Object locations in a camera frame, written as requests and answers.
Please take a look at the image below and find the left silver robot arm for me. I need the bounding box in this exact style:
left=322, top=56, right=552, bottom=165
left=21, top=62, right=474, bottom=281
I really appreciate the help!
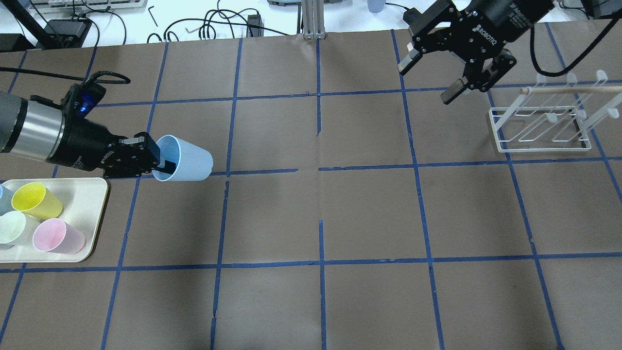
left=1, top=88, right=178, bottom=178

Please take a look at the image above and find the light blue plastic cup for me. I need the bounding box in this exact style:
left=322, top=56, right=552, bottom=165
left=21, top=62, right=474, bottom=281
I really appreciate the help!
left=153, top=135, right=214, bottom=182

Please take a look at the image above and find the blue cup on desk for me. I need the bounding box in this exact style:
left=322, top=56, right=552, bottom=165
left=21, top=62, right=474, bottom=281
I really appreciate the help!
left=367, top=0, right=386, bottom=14

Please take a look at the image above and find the black allen key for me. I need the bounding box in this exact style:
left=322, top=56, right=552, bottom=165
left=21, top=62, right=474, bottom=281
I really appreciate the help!
left=147, top=6, right=158, bottom=27

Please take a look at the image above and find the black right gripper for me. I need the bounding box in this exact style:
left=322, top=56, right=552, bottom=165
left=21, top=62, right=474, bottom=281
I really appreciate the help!
left=397, top=0, right=554, bottom=105

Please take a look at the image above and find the pink plastic cup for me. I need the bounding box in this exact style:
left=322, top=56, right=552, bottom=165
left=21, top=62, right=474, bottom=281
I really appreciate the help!
left=33, top=218, right=86, bottom=254

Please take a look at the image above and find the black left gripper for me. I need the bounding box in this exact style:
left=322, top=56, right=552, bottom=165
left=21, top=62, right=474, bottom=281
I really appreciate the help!
left=46, top=119, right=177, bottom=178

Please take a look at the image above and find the blue plastic cup on tray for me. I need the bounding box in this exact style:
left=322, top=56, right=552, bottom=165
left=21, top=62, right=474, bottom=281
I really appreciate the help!
left=0, top=185, right=14, bottom=216

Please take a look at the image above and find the aluminium frame post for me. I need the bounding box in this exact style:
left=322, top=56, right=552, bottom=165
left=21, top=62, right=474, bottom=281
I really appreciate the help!
left=301, top=0, right=326, bottom=40

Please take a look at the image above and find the cream plastic tray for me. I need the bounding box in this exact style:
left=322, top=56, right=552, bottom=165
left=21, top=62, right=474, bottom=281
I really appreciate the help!
left=0, top=178, right=109, bottom=267

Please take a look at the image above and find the black cable bundle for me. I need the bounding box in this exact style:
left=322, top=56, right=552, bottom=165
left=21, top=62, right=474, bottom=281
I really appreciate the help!
left=146, top=9, right=287, bottom=43

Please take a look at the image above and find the white wire cup rack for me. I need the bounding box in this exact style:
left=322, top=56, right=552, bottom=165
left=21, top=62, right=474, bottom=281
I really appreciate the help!
left=488, top=70, right=621, bottom=154

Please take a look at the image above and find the pale green plastic cup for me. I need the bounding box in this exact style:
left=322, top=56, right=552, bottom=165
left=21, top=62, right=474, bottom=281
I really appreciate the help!
left=0, top=211, right=41, bottom=246

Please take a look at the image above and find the yellow plastic cup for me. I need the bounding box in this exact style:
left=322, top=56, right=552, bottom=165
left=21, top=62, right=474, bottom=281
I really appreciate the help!
left=11, top=182, right=64, bottom=221

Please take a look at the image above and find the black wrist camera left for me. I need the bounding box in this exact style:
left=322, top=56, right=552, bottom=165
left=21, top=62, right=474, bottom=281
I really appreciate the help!
left=60, top=83, right=106, bottom=119

